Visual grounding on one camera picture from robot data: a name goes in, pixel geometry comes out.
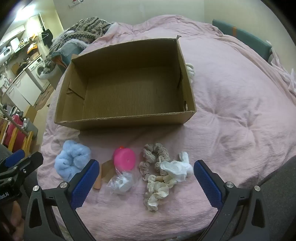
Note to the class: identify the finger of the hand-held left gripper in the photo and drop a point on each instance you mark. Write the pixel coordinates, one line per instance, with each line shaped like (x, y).
(14, 158)
(31, 163)

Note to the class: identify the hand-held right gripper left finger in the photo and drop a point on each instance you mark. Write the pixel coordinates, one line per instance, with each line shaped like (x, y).
(85, 183)

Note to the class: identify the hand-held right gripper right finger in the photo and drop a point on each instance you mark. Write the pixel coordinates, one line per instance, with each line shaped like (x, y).
(209, 183)

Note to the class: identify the beige cloth piece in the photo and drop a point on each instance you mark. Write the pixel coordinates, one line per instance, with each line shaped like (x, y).
(107, 170)

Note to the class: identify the blue fluffy scrunchie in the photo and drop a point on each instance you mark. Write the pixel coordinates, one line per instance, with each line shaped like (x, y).
(69, 157)

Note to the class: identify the clear bag with white scrunchie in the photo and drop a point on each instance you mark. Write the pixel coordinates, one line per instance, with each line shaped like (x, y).
(121, 183)

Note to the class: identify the white cloth sock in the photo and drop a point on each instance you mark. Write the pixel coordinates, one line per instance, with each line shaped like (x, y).
(175, 168)

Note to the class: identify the pink round container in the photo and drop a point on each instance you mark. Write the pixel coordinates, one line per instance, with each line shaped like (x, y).
(123, 158)

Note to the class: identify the cream ruffled scrunchie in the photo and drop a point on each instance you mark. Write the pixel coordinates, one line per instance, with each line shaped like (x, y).
(157, 192)

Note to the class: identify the beige lace scrunchie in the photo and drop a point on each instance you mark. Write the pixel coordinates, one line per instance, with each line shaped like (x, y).
(150, 153)

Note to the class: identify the brown cardboard box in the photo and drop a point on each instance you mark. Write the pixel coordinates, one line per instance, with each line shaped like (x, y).
(129, 92)

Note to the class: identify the person's left hand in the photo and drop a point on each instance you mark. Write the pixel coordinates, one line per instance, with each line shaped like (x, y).
(16, 216)

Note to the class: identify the yellow wooden rack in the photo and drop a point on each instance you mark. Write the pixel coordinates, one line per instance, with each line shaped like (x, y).
(26, 141)

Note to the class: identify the red suitcase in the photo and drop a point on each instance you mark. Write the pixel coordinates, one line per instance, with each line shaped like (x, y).
(16, 129)

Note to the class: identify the grey bin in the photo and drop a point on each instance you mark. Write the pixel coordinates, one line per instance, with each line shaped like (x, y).
(31, 128)

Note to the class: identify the small cardboard box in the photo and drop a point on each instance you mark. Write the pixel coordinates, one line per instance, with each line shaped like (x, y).
(31, 113)

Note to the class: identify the patterned floor rug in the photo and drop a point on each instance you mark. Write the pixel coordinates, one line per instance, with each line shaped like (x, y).
(44, 97)

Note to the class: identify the white kitchen cabinets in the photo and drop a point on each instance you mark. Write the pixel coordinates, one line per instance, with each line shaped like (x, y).
(23, 88)

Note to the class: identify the pink duvet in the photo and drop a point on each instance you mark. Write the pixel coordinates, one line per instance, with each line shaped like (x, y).
(231, 104)

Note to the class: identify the white washing machine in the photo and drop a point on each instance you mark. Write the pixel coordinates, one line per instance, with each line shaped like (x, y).
(39, 68)

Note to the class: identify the white shelf appliance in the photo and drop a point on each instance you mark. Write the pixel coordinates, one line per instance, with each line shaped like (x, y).
(5, 51)

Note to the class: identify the orange packet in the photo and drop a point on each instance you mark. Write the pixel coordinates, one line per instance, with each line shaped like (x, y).
(32, 48)

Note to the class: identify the white crumpled cloth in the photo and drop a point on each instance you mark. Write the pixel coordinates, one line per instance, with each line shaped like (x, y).
(190, 71)

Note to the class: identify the blue fur-trimmed jacket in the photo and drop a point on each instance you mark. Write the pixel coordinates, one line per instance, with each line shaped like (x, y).
(69, 49)

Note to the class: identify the black hanging garment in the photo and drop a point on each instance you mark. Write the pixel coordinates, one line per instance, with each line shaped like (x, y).
(47, 38)

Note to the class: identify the white bedsheet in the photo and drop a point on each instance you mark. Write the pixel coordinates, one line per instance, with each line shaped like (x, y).
(284, 69)

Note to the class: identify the patterned knitted blanket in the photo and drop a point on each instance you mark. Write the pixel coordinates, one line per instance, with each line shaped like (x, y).
(87, 30)

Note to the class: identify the teal headboard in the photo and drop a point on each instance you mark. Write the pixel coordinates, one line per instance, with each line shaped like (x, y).
(240, 34)

